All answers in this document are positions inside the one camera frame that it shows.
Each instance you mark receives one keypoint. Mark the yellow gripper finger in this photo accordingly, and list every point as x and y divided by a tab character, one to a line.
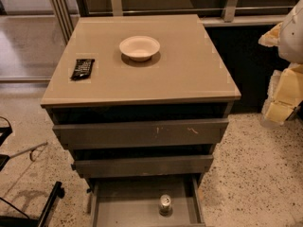
270	38
276	112

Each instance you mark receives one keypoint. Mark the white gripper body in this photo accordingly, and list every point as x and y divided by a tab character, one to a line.
293	38

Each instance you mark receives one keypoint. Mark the silver green soda can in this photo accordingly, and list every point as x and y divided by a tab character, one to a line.
165	205

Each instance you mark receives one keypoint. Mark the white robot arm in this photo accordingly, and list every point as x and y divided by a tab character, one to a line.
290	48

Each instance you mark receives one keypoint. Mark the grey drawer cabinet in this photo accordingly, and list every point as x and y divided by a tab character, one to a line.
185	80

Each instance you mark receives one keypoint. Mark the top grey drawer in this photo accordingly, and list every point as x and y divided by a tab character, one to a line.
141	134

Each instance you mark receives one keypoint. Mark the grey drawer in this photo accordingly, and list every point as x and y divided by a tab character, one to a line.
134	202
130	167
141	134

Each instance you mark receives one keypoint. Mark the bottom grey drawer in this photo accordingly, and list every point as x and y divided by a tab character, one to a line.
134	202

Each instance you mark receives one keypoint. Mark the middle grey drawer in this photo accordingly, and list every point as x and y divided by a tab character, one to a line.
130	167

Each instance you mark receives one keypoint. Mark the white paper bowl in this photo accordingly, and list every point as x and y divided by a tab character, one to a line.
139	48

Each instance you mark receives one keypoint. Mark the black snack packet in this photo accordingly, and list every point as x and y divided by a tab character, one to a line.
83	69

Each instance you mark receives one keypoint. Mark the black chair base leg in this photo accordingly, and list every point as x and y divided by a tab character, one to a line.
43	220

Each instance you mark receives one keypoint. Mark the metal rod on floor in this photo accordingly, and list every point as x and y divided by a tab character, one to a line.
31	149

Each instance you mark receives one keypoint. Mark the metal railing frame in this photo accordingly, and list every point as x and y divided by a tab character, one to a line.
212	12

